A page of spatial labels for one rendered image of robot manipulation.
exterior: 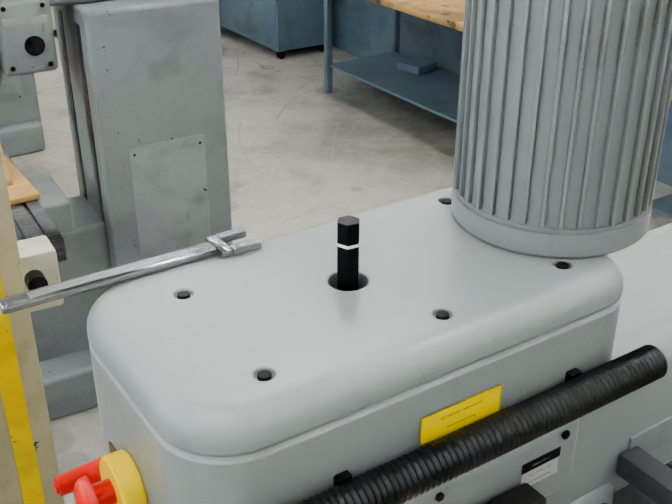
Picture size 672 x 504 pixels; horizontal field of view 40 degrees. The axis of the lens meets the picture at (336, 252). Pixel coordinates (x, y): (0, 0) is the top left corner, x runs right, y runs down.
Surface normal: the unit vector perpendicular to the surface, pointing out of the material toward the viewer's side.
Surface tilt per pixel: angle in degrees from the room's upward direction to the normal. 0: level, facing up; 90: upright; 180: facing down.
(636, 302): 0
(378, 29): 90
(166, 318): 0
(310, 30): 90
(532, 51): 90
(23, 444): 90
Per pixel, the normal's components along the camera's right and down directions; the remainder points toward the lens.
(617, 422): 0.55, 0.39
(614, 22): 0.14, 0.47
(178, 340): 0.00, -0.88
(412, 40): -0.84, 0.26
